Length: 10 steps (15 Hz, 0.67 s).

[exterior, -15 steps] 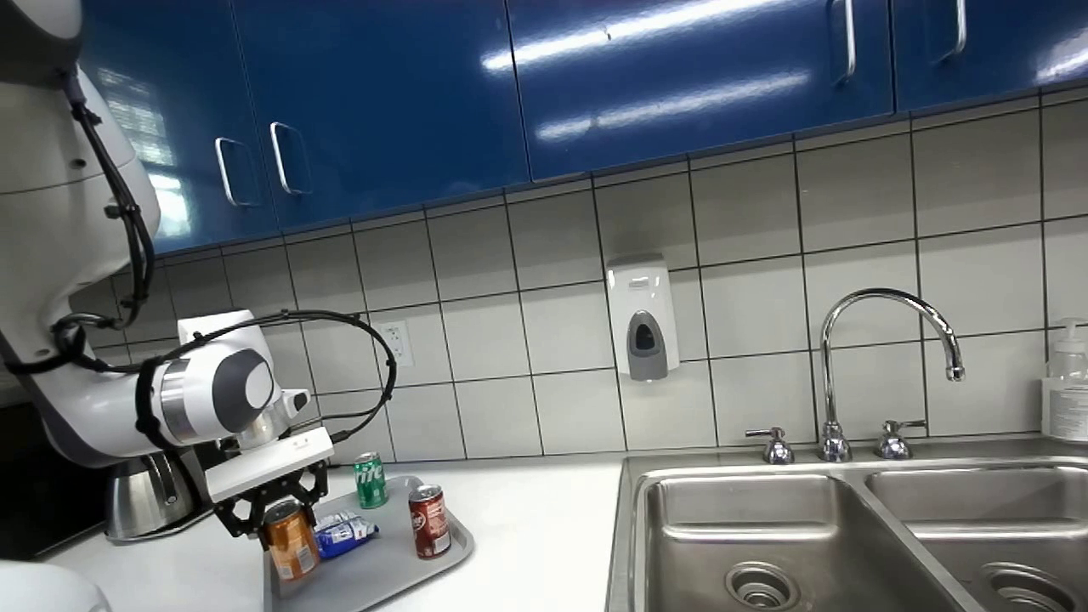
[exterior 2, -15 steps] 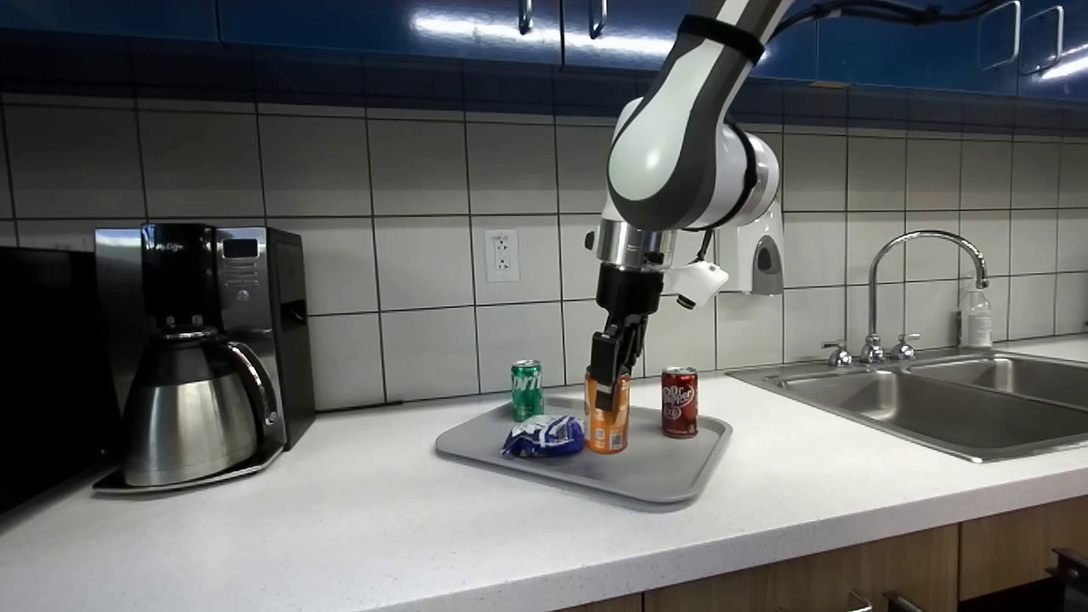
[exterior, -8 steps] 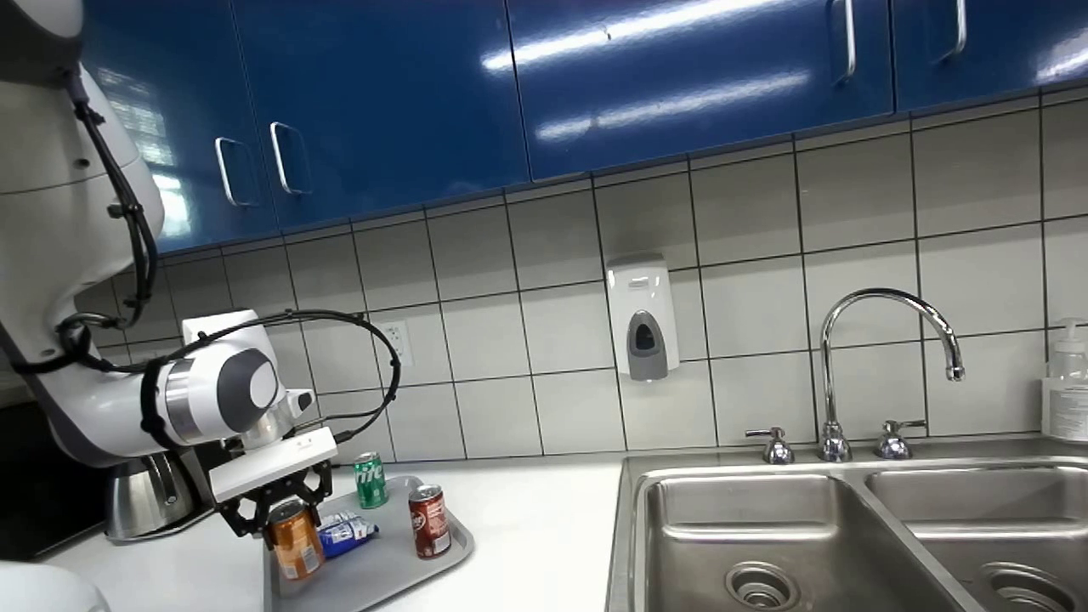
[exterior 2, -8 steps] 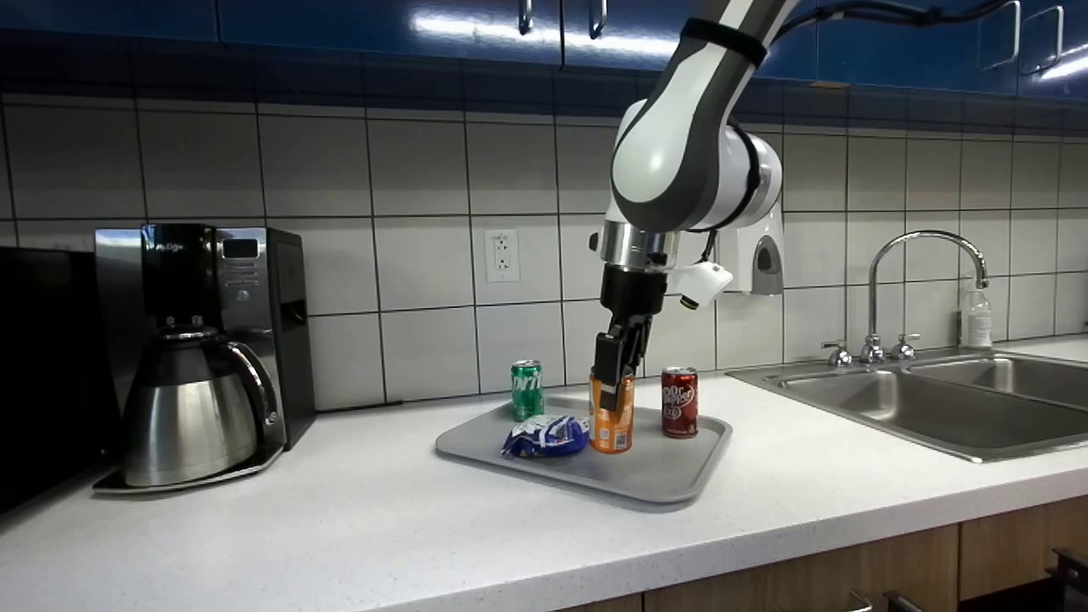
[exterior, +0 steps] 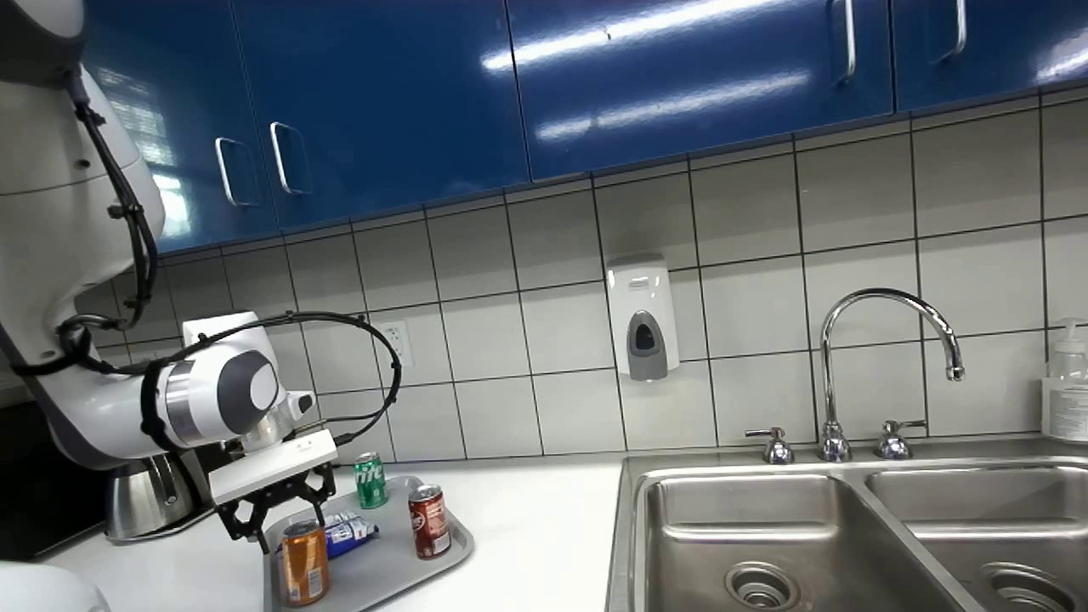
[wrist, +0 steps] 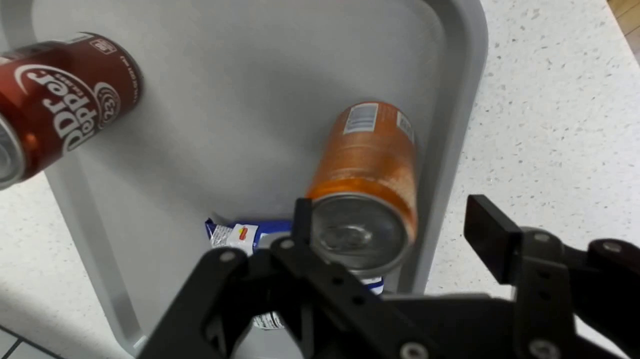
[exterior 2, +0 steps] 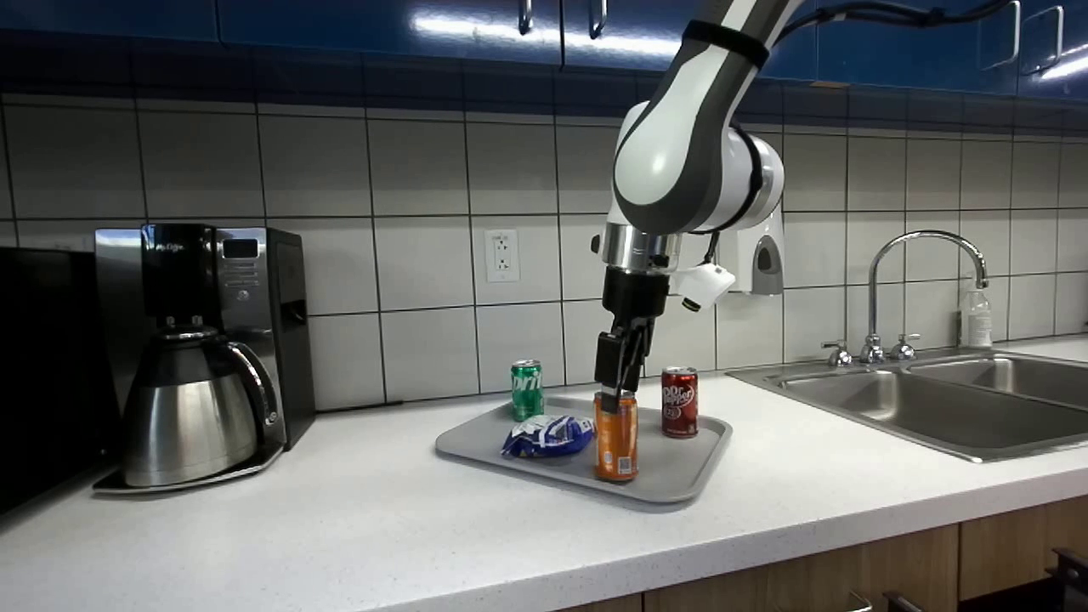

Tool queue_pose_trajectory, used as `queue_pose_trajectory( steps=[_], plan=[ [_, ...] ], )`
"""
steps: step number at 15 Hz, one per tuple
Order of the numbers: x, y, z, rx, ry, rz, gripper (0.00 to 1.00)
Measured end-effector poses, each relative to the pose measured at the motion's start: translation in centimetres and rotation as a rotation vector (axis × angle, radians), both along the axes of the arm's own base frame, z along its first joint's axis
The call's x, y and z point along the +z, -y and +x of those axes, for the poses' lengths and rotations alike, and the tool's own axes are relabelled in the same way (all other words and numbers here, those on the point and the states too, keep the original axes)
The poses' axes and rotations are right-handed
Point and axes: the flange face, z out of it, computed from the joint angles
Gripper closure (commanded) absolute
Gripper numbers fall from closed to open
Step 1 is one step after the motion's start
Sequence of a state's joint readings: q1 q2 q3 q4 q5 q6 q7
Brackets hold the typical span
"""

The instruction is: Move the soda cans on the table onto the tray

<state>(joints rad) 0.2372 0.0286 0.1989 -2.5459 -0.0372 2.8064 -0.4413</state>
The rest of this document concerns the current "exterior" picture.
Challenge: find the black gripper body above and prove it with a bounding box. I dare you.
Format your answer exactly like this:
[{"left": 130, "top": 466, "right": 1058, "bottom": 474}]
[{"left": 239, "top": 466, "right": 335, "bottom": 523}]

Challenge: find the orange soda can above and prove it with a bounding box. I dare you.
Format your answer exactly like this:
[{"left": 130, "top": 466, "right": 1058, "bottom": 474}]
[{"left": 275, "top": 521, "right": 333, "bottom": 607}]

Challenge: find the red soda can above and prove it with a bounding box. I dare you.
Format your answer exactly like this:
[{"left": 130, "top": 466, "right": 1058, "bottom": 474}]
[{"left": 403, "top": 484, "right": 456, "bottom": 560}]

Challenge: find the blue soda can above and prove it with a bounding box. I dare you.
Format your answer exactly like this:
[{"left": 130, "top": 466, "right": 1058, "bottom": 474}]
[{"left": 322, "top": 511, "right": 382, "bottom": 560}]

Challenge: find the green soda can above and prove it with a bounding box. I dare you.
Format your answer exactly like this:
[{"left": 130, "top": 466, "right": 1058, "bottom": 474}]
[{"left": 353, "top": 448, "right": 390, "bottom": 511}]

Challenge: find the grey plastic tray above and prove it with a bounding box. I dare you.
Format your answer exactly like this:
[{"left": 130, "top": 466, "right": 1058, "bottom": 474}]
[{"left": 259, "top": 474, "right": 475, "bottom": 612}]

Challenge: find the black steel coffee maker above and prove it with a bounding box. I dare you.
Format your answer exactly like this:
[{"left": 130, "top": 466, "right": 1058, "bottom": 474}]
[{"left": 105, "top": 452, "right": 232, "bottom": 548}]

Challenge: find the stainless steel carafe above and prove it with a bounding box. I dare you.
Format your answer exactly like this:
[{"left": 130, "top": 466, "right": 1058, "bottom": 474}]
[{"left": 109, "top": 460, "right": 207, "bottom": 544}]

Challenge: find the black microwave oven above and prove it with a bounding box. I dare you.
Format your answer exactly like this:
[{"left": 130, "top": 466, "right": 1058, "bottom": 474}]
[{"left": 0, "top": 394, "right": 116, "bottom": 560}]

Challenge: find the white rounded object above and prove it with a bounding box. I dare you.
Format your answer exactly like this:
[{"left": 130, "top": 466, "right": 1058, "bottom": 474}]
[{"left": 0, "top": 557, "right": 113, "bottom": 612}]

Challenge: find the stainless steel double sink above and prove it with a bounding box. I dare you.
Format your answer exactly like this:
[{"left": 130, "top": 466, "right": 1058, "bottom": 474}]
[{"left": 606, "top": 452, "right": 1088, "bottom": 612}]

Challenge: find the sink drain strainer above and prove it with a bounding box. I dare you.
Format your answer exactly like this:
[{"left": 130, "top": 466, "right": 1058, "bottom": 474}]
[
  {"left": 725, "top": 557, "right": 801, "bottom": 612},
  {"left": 983, "top": 560, "right": 1074, "bottom": 612}
]

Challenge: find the chrome gooseneck faucet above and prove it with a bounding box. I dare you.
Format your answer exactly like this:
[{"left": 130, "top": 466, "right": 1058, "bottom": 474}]
[{"left": 817, "top": 285, "right": 970, "bottom": 463}]

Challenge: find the clear soap bottle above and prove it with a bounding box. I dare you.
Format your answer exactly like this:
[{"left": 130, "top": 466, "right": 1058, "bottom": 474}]
[{"left": 1038, "top": 318, "right": 1088, "bottom": 444}]

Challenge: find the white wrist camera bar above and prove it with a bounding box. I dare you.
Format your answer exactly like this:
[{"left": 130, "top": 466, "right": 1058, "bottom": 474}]
[{"left": 203, "top": 424, "right": 341, "bottom": 511}]

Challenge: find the metal cabinet door handle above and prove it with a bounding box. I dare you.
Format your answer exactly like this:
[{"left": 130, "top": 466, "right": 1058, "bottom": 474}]
[
  {"left": 209, "top": 131, "right": 243, "bottom": 211},
  {"left": 932, "top": 0, "right": 971, "bottom": 68},
  {"left": 836, "top": 0, "right": 862, "bottom": 80},
  {"left": 264, "top": 119, "right": 305, "bottom": 196}
]

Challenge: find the white wall soap dispenser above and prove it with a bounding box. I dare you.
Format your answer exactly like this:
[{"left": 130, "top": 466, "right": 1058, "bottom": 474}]
[{"left": 603, "top": 257, "right": 684, "bottom": 383}]

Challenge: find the blue wall cabinet door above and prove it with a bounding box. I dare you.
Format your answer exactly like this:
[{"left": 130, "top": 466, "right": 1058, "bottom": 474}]
[
  {"left": 886, "top": 0, "right": 1088, "bottom": 117},
  {"left": 77, "top": 0, "right": 249, "bottom": 257},
  {"left": 232, "top": 0, "right": 526, "bottom": 231},
  {"left": 503, "top": 0, "right": 904, "bottom": 182}
]

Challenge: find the chrome faucet handle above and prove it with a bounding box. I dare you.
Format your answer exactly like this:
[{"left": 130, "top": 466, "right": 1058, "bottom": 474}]
[
  {"left": 878, "top": 418, "right": 932, "bottom": 463},
  {"left": 744, "top": 424, "right": 799, "bottom": 466}
]

